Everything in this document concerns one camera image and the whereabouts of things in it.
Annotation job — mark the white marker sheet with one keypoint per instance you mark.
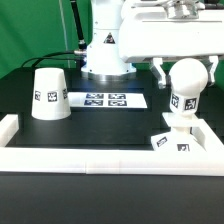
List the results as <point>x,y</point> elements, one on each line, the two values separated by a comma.
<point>107,100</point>

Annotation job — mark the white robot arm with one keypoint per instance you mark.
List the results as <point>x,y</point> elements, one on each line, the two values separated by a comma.
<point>103,61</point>

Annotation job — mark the white lamp shade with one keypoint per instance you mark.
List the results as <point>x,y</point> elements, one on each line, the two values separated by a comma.
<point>50,96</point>

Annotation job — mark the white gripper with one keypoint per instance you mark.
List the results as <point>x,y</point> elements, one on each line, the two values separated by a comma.
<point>171,29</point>

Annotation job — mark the white lamp base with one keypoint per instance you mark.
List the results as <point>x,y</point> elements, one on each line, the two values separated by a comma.
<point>179,138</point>

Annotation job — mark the white lamp bulb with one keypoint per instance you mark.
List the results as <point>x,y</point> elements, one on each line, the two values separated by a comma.
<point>189,77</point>

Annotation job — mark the white U-shaped fence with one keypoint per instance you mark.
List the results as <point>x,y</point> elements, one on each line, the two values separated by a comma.
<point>50,160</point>

